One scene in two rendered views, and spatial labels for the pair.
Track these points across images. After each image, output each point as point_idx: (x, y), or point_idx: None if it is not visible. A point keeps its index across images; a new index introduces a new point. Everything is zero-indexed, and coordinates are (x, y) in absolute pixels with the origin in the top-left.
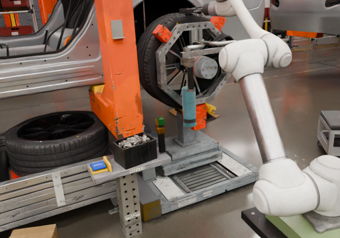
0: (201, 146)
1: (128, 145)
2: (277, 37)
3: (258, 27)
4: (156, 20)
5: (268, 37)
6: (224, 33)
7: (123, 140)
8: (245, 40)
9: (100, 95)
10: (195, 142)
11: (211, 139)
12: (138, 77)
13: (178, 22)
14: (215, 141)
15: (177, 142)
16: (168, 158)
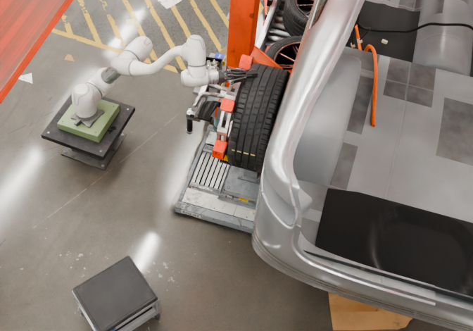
0: (231, 173)
1: (207, 60)
2: (123, 60)
3: (146, 65)
4: (281, 71)
5: (127, 57)
6: (209, 104)
7: (217, 63)
8: (136, 42)
9: (290, 73)
10: (241, 172)
11: (235, 191)
12: (226, 51)
13: None
14: (228, 189)
15: None
16: (193, 90)
